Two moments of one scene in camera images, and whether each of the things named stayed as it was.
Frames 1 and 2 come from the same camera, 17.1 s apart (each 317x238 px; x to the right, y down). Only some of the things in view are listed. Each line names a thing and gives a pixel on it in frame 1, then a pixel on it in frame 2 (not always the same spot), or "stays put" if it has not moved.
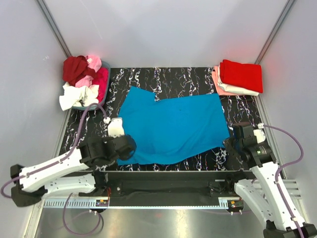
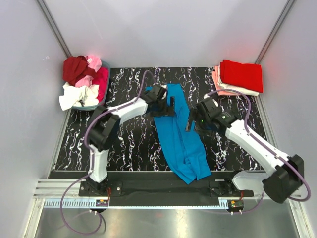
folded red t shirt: [248, 76] stays put
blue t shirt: [168, 131] → [183, 148]
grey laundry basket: [105, 94] stays put
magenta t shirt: [102, 80] stays put
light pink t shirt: [93, 62] stays put
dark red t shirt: [74, 67] stays put
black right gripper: [228, 146] → [187, 127]
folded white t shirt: [233, 89] stays put
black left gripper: [108, 138] → [167, 111]
